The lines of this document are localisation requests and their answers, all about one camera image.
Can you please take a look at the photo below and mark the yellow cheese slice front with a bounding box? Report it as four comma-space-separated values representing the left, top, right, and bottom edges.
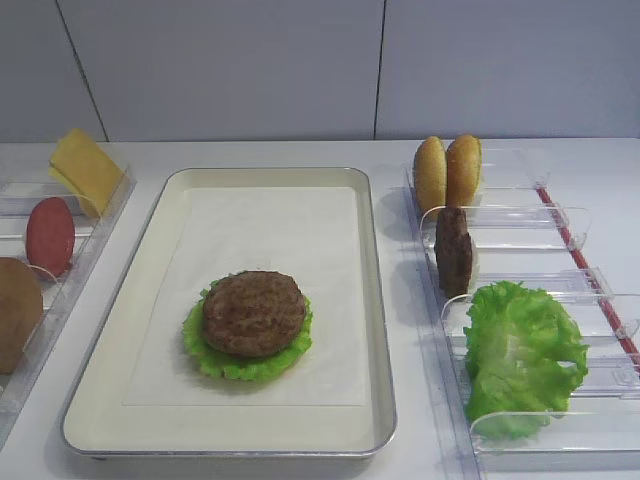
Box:
49, 128, 124, 219

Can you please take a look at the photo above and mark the green lettuce under patty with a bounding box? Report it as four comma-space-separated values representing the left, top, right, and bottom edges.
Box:
181, 280, 313, 382

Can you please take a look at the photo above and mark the yellow cheese slice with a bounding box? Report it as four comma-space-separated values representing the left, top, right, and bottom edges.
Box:
49, 128, 124, 219
48, 166, 78, 194

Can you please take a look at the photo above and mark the tan bun half left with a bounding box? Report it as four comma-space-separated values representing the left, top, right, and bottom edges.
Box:
413, 136, 447, 213

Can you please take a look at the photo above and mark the green lettuce leaf in rack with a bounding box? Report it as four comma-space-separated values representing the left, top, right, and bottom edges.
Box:
463, 281, 589, 440

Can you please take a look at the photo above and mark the brown meat patty in rack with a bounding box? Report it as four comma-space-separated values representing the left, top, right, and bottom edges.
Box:
435, 207, 473, 299

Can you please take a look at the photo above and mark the white paper liner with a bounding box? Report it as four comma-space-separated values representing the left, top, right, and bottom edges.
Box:
125, 187, 368, 406

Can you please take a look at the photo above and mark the brown meat patty on tray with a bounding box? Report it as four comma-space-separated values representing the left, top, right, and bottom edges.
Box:
202, 271, 307, 358

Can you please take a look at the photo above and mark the clear acrylic rack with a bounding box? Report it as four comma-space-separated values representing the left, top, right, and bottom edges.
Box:
404, 148, 639, 479
1, 163, 136, 443

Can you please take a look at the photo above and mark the red tomato slice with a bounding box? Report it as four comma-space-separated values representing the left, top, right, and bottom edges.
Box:
25, 197, 75, 277

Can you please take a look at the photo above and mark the tan bun half right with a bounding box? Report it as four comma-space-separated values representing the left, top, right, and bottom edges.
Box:
446, 134, 482, 207

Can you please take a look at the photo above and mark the yellow cheese slice back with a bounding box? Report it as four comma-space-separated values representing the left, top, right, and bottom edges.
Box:
48, 166, 78, 194

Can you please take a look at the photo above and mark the clear acrylic right rack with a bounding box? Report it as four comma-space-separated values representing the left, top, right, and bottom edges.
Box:
404, 148, 639, 479

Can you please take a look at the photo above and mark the tan bun half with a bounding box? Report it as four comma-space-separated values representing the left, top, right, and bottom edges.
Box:
446, 134, 482, 207
413, 136, 447, 213

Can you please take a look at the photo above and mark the brown bun top left rack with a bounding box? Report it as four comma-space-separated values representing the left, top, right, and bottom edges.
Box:
0, 257, 43, 375

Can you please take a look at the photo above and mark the cream metal tray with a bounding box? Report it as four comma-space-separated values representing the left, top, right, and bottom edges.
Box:
62, 167, 397, 457

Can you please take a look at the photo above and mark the clear acrylic left rack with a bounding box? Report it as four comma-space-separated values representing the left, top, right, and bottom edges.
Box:
1, 163, 136, 443

